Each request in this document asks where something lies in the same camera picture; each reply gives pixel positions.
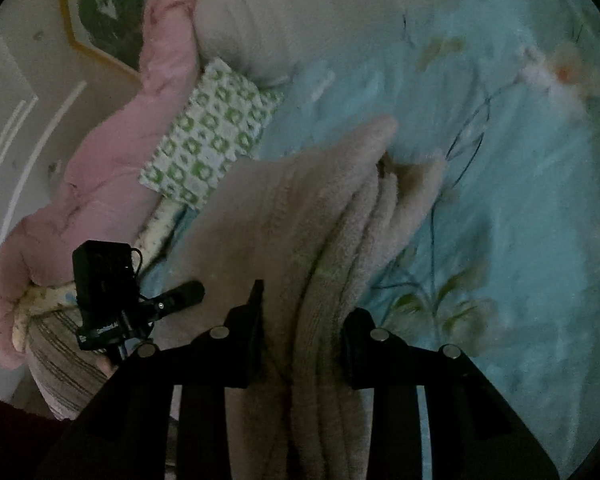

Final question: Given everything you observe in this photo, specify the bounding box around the cream floral cloth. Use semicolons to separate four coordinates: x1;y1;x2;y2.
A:
12;197;187;352

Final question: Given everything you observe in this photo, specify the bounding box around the framed wall picture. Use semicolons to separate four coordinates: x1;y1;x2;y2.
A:
55;0;197;77

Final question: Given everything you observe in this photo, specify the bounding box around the grey striped cloth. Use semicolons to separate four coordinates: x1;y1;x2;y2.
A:
27;307;120;422

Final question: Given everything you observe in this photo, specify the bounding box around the person's left hand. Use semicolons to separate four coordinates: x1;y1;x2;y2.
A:
95;352;120;377

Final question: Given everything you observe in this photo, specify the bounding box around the green checkered pillow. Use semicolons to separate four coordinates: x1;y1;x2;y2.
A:
139;57;284;212

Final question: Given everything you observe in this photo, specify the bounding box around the blue floral bedsheet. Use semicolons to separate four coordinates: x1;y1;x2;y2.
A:
145;0;600;480

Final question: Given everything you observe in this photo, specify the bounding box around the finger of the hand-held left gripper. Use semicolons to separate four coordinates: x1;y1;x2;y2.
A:
139;281;206;320

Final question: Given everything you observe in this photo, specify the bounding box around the grey ribbed pillow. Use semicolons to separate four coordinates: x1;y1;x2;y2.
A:
190;0;511;87

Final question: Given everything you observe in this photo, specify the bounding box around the pink quilt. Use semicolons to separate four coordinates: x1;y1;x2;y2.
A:
0;0;203;372

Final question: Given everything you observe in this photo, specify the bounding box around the beige knitted sweater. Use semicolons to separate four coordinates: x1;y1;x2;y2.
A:
167;115;448;480

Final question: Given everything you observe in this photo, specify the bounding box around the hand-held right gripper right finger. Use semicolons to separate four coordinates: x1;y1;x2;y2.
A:
341;307;561;480

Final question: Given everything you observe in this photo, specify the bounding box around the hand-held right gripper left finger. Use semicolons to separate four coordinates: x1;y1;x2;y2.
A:
35;280;266;480

